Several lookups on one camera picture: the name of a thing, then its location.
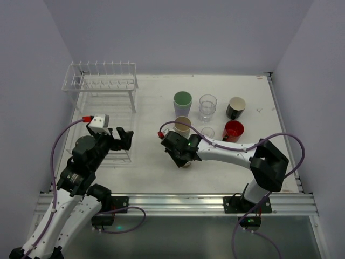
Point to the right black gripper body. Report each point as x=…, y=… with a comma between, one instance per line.
x=177, y=155

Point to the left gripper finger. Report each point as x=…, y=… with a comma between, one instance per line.
x=127, y=140
x=122, y=133

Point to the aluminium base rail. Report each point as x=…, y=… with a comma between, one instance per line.
x=215, y=204

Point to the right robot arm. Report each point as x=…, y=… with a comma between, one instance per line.
x=267, y=164

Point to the red cup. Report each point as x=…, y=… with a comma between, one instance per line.
x=233, y=130

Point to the beige cup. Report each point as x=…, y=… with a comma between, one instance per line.
x=182, y=126

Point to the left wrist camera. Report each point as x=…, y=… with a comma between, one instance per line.
x=99, y=125

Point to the brown and cream cup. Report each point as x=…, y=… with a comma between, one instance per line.
x=187, y=164

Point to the lavender cup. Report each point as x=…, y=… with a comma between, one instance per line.
x=182, y=110

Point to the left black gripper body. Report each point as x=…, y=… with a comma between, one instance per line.
x=117, y=141

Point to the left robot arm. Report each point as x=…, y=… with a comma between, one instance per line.
x=77, y=199

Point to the green cup shelf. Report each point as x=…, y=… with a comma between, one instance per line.
x=182, y=99

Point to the black mug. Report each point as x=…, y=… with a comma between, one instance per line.
x=235, y=108

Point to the small clear glass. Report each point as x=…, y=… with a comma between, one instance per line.
x=208, y=132

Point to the clear faceted glass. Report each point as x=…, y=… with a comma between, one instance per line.
x=207, y=107

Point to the white wire dish rack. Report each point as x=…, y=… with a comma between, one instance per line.
x=103, y=88

